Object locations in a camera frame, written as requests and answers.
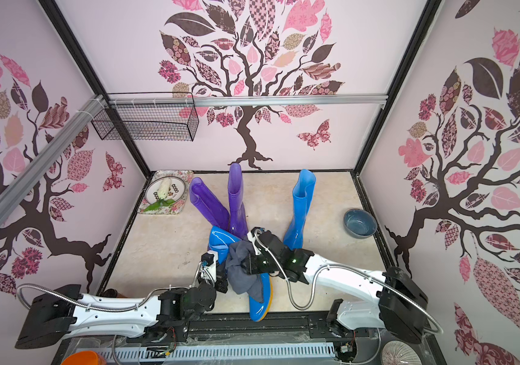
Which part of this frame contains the grey cloth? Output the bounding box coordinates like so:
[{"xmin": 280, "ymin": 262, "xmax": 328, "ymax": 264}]
[{"xmin": 225, "ymin": 240, "xmax": 264, "ymax": 303}]

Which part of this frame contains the purple boot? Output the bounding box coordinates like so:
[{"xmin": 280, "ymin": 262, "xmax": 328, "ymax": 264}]
[
  {"xmin": 189, "ymin": 177, "xmax": 230, "ymax": 231},
  {"xmin": 227, "ymin": 164, "xmax": 249, "ymax": 239}
]

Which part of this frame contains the blue boot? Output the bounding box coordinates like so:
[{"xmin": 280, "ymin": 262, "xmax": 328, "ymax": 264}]
[
  {"xmin": 208, "ymin": 227, "xmax": 272, "ymax": 322},
  {"xmin": 283, "ymin": 170, "xmax": 316, "ymax": 249}
]

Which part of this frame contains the brown cylinder bottle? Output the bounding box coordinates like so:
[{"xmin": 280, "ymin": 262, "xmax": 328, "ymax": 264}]
[{"xmin": 100, "ymin": 288, "xmax": 126, "ymax": 299}]

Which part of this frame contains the grey-blue bowl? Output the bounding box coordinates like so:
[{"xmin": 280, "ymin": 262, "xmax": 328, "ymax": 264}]
[{"xmin": 343, "ymin": 208, "xmax": 378, "ymax": 240}]

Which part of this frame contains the orange round object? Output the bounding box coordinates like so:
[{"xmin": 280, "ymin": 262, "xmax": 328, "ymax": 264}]
[{"xmin": 62, "ymin": 351, "xmax": 107, "ymax": 365}]

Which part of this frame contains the floral square tray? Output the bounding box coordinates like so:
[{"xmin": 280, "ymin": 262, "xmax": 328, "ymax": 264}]
[{"xmin": 138, "ymin": 170, "xmax": 194, "ymax": 215}]

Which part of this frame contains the white patterned plate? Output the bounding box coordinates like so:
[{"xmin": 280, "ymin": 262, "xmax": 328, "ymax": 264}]
[{"xmin": 144, "ymin": 176, "xmax": 187, "ymax": 205}]

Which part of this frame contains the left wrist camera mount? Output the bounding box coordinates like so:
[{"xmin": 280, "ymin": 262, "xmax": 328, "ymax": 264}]
[{"xmin": 198, "ymin": 250, "xmax": 218, "ymax": 287}]

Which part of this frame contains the white slotted cable duct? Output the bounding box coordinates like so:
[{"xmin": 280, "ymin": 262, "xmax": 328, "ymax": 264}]
[{"xmin": 92, "ymin": 342, "xmax": 336, "ymax": 364}]

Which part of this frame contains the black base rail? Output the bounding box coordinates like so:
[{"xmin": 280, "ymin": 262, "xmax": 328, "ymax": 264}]
[{"xmin": 49, "ymin": 308, "xmax": 448, "ymax": 365}]

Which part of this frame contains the round wire fan guard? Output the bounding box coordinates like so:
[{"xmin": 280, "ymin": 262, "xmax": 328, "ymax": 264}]
[{"xmin": 381, "ymin": 341, "xmax": 422, "ymax": 365}]

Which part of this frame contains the back aluminium rail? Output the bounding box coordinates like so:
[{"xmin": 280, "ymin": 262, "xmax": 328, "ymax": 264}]
[{"xmin": 108, "ymin": 94, "xmax": 389, "ymax": 107}]

